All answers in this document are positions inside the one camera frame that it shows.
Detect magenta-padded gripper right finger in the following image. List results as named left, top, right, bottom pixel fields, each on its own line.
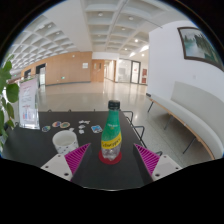
left=129, top=142, right=183, bottom=186

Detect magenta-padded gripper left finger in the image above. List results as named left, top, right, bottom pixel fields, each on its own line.
left=40, top=142, right=97, bottom=186

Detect green plastic drink bottle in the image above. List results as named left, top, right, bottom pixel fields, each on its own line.
left=100, top=99, right=123, bottom=162

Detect white polka dot mug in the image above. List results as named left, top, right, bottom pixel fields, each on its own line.
left=52, top=129, right=80, bottom=156

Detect flat round red coaster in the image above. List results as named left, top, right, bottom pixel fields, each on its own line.
left=98, top=149, right=123, bottom=166

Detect black metal chair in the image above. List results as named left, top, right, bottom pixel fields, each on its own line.
left=121, top=110, right=135, bottom=123
left=129, top=124, right=148, bottom=148

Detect long white bench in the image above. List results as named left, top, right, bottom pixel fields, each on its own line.
left=145, top=80, right=224, bottom=161

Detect clear acrylic sign stand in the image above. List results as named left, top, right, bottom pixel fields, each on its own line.
left=18, top=76, right=41, bottom=131

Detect dark framed glass door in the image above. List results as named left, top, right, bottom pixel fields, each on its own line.
left=130, top=60, right=142, bottom=85

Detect green leafy plant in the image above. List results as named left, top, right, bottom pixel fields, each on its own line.
left=0, top=54, right=21, bottom=154

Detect framed landscape picture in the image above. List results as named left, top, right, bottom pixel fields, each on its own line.
left=177, top=26, right=224, bottom=73

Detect ceiling lights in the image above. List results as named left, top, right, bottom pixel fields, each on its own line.
left=39, top=11, right=151, bottom=58

